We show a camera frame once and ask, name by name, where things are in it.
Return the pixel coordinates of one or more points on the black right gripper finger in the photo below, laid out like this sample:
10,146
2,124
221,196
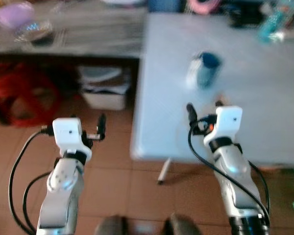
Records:
191,113
219,104

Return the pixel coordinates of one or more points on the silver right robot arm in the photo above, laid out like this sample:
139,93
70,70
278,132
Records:
237,181

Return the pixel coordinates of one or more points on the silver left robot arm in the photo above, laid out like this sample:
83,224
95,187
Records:
61,193

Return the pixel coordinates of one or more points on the white and teal mug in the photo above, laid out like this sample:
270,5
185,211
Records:
205,71

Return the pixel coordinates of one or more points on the white storage bin with papers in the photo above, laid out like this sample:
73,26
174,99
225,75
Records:
105,90

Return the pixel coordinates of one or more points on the metal table leg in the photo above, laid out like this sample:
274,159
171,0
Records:
164,171

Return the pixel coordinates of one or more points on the red plastic stool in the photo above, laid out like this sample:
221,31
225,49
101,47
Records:
19,90

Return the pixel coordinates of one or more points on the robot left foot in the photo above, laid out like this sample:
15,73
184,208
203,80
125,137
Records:
111,226

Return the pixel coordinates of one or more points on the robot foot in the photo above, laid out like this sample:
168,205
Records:
182,225
111,226

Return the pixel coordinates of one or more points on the black item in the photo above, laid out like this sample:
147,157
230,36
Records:
245,14

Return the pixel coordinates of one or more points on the clear glass bowl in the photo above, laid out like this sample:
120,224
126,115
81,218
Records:
34,30

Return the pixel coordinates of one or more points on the teal patterned bottle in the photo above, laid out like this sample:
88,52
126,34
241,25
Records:
274,22

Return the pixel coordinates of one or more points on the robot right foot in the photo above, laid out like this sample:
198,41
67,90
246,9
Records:
182,225

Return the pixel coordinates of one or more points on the blue container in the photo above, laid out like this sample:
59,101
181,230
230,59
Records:
164,5

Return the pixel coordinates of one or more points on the purple plastic bowl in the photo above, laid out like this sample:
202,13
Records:
13,14

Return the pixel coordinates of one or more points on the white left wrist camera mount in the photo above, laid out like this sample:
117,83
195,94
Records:
68,133

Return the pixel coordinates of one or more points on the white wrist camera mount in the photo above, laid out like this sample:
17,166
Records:
228,122
68,133

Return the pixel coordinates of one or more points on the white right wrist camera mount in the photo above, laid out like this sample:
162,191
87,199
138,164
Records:
228,122

